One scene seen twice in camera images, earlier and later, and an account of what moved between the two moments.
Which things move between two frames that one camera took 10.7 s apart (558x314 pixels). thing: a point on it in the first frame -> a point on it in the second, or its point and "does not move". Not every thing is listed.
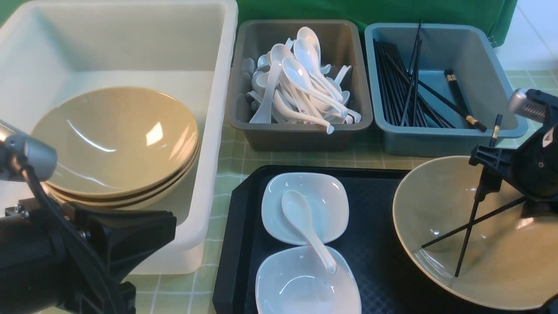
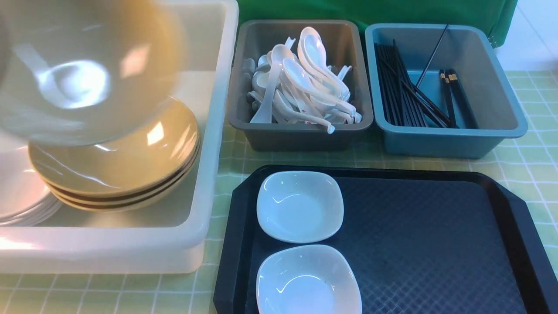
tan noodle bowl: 509,262 -> 89,73
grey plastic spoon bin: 340,45 does not move
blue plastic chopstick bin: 433,90 does not move
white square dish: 293,280 does not move
